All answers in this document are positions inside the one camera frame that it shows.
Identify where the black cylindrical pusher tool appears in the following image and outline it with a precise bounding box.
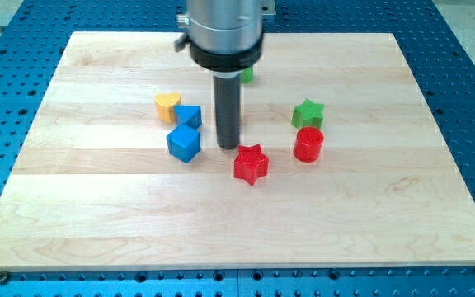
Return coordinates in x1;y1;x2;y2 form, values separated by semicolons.
213;72;241;150

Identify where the red star block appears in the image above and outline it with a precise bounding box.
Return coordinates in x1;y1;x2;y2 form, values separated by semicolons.
233;144;270;186

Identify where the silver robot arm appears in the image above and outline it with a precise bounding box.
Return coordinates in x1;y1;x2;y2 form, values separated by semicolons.
174;0;264;150

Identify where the green star block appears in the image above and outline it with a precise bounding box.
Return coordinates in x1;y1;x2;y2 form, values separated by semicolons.
291;98;325;130

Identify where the green block behind tool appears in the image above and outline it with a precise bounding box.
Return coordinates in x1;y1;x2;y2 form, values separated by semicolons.
240;66;254;84

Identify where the blue triangle block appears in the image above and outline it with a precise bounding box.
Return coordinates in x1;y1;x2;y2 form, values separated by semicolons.
174;105;202;130

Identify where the yellow heart block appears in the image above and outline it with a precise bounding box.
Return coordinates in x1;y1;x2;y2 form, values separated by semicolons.
154;92;181;124

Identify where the blue cube block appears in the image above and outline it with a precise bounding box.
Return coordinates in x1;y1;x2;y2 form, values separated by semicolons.
166;124;200;163

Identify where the red cylinder block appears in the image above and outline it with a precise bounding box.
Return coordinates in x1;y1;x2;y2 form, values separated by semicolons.
293;126;325;163

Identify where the light wooden board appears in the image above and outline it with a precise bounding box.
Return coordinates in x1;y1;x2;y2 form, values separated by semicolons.
0;31;475;271

